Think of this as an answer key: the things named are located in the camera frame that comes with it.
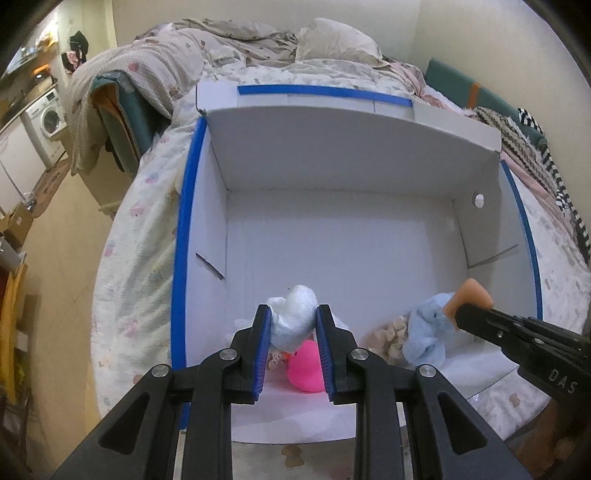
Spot brown patterned knit blanket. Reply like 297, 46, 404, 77
473, 106, 556, 195

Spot brown doormat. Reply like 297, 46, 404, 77
29, 159, 71, 216

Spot light blue plush toy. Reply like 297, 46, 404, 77
402, 278, 493, 366

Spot white kitchen cabinet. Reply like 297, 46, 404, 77
0, 121, 48, 219

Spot yellow wooden rack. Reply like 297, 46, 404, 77
0, 262, 29, 403

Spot black and white striped cloth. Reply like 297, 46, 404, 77
514, 107, 591, 265

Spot beige patterned quilt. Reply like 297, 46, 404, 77
69, 18, 302, 177

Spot teal padded bed rail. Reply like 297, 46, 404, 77
90, 69, 156, 177

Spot person's right hand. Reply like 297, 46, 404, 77
539, 401, 585, 470

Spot pink soft toy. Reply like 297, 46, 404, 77
283, 339, 325, 394

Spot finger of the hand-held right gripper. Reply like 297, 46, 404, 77
455, 302, 541, 331
457, 322, 528, 357

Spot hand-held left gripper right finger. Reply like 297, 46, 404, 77
315, 305, 532, 480

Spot dark hanging clothes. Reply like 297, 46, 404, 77
69, 31, 89, 62

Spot white soft toy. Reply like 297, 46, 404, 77
268, 284, 320, 352

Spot brown cardboard box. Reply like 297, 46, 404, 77
0, 202, 36, 246

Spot pink cloth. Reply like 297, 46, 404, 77
382, 59, 463, 112

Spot white washing machine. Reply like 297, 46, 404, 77
21, 88, 68, 163

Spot beige crocheted plush toy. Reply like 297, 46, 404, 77
366, 318, 410, 366

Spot teal padded headboard panel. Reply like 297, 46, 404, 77
425, 58, 549, 145

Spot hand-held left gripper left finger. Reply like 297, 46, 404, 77
51, 305, 273, 480

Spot blue and white cardboard box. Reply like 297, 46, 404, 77
170, 83, 544, 445

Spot beige pillow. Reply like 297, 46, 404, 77
295, 17, 387, 66

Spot white wooden bed frame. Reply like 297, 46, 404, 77
78, 156, 136, 219

